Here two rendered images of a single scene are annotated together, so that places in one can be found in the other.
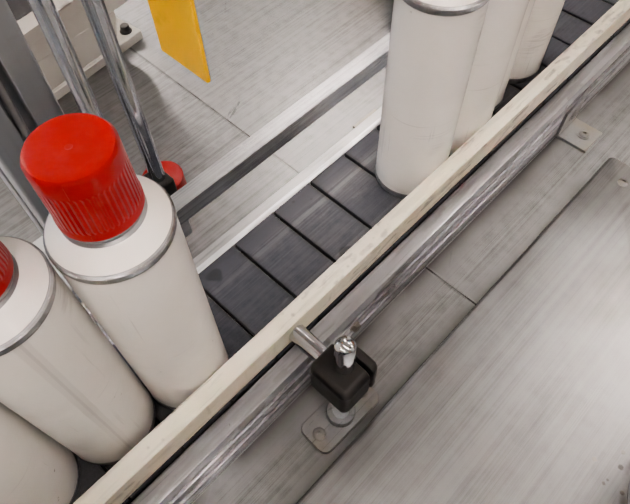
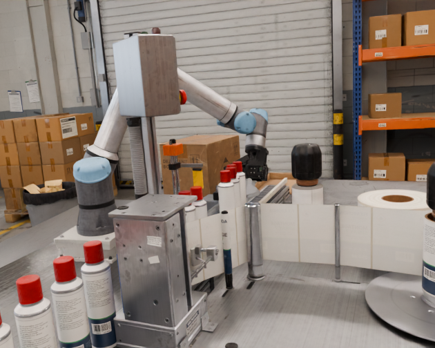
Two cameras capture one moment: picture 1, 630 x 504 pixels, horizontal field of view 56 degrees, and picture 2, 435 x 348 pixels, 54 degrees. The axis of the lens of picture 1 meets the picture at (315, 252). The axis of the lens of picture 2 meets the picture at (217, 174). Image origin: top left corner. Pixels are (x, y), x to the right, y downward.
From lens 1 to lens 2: 1.04 m
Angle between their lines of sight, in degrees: 49
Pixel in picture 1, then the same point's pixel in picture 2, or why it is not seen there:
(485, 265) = not seen: hidden behind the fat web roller
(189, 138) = not seen: hidden behind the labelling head
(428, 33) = (226, 191)
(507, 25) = (237, 193)
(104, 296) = (199, 210)
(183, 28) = (199, 181)
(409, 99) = (226, 206)
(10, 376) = (192, 217)
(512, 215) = not seen: hidden behind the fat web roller
